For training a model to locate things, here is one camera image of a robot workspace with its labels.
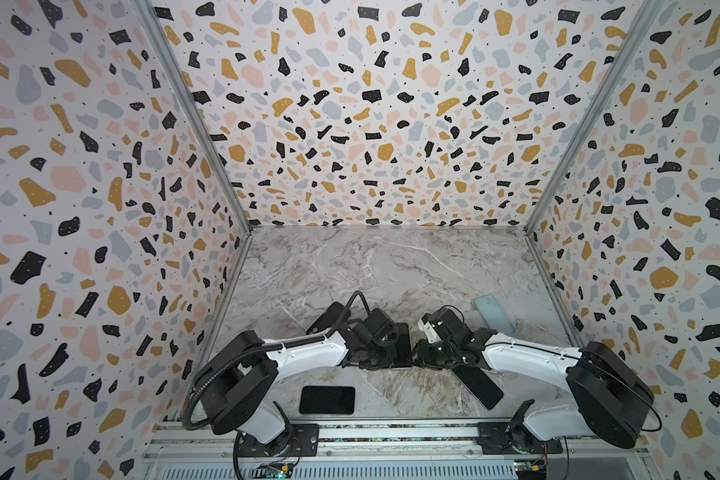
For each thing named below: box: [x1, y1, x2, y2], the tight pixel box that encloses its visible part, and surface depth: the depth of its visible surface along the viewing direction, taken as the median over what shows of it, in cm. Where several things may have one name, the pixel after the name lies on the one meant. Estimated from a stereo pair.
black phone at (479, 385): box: [452, 366, 504, 410], surface depth 84 cm
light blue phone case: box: [474, 294, 515, 335], surface depth 101 cm
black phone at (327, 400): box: [299, 386, 356, 415], surface depth 83 cm
